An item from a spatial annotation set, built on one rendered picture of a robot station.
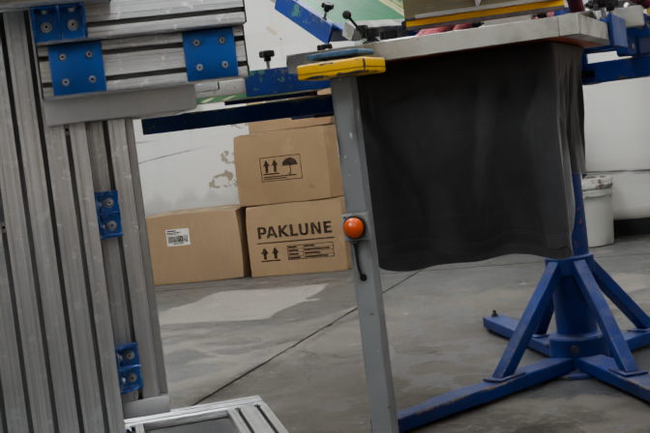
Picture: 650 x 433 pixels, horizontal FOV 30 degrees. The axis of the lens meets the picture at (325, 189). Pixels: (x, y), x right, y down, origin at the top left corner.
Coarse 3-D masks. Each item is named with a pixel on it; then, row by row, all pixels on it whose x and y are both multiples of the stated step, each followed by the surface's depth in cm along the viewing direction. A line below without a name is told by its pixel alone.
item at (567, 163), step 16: (560, 48) 245; (576, 48) 268; (560, 64) 244; (576, 64) 269; (560, 80) 247; (576, 80) 270; (560, 96) 247; (576, 96) 270; (560, 112) 248; (576, 112) 266; (560, 128) 245; (576, 128) 264; (560, 144) 239; (576, 144) 263; (576, 160) 262
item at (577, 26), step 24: (504, 24) 229; (528, 24) 227; (552, 24) 226; (576, 24) 224; (600, 24) 256; (336, 48) 240; (384, 48) 237; (408, 48) 235; (432, 48) 234; (456, 48) 232; (288, 72) 244
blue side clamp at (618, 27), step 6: (606, 18) 269; (612, 18) 270; (618, 18) 283; (612, 24) 269; (618, 24) 281; (624, 24) 295; (612, 30) 269; (618, 30) 280; (624, 30) 293; (612, 36) 269; (618, 36) 279; (624, 36) 292; (612, 42) 269; (618, 42) 278; (624, 42) 290
